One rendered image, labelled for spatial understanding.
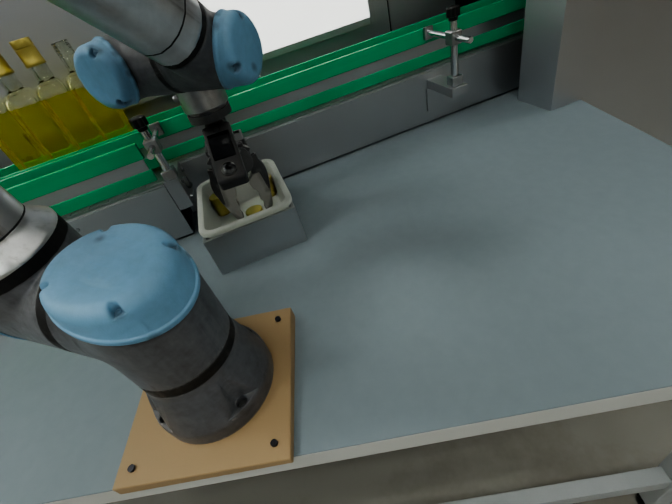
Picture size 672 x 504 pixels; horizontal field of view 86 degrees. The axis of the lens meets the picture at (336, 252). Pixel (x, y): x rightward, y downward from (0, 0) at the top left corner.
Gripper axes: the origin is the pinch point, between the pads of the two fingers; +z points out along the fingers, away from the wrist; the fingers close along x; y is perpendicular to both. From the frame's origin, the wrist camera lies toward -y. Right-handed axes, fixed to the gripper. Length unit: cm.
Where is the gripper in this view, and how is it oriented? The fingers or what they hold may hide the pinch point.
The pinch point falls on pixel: (255, 213)
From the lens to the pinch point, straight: 72.2
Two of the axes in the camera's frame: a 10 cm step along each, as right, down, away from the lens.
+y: -3.0, -5.6, 7.7
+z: 2.3, 7.4, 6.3
